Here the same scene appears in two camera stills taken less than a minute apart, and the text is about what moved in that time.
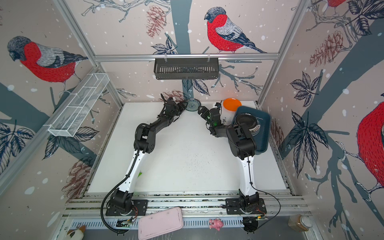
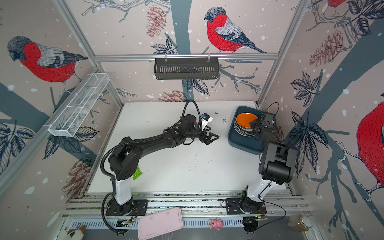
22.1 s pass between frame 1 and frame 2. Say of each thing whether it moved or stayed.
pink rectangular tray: stayed
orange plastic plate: moved
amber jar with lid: stayed
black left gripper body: moved
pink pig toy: stayed
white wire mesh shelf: stayed
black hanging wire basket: stayed
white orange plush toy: stayed
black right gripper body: moved
